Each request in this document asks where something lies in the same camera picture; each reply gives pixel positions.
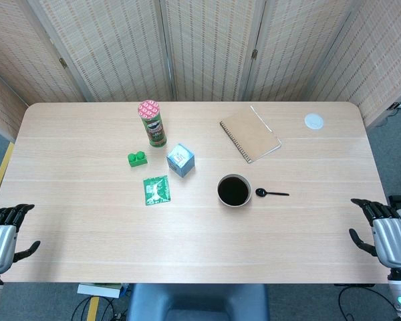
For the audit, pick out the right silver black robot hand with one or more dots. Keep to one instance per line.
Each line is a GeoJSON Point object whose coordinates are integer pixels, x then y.
{"type": "Point", "coordinates": [394, 240]}

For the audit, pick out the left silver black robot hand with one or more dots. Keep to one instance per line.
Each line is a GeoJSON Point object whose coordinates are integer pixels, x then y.
{"type": "Point", "coordinates": [0, 240]}

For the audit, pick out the black plastic spoon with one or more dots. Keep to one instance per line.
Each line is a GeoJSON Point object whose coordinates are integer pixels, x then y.
{"type": "Point", "coordinates": [261, 192]}

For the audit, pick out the cup of black coffee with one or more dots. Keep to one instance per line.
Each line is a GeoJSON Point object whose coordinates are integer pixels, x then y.
{"type": "Point", "coordinates": [234, 191]}

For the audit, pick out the white flat box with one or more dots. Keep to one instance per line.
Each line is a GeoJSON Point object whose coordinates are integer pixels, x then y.
{"type": "Point", "coordinates": [97, 290]}

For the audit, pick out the white round table grommet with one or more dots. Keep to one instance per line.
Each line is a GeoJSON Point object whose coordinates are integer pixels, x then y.
{"type": "Point", "coordinates": [314, 121]}

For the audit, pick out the green building block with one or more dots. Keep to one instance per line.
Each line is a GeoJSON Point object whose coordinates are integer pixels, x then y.
{"type": "Point", "coordinates": [137, 160]}

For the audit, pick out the green foil sachet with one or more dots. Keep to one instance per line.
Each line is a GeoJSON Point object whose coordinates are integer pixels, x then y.
{"type": "Point", "coordinates": [157, 190]}

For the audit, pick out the brown spiral notebook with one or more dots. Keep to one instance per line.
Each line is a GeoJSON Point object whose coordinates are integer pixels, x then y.
{"type": "Point", "coordinates": [250, 133]}

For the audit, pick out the green Pringles can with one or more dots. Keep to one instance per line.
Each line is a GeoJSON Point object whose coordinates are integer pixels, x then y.
{"type": "Point", "coordinates": [155, 130]}

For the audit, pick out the blue cardboard box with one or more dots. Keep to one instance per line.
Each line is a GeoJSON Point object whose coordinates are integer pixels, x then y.
{"type": "Point", "coordinates": [180, 160]}

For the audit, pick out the dark blue chair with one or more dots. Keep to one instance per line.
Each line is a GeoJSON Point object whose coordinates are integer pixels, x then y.
{"type": "Point", "coordinates": [197, 301]}

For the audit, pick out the woven folding screen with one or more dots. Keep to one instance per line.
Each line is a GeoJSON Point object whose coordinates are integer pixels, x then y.
{"type": "Point", "coordinates": [120, 50]}

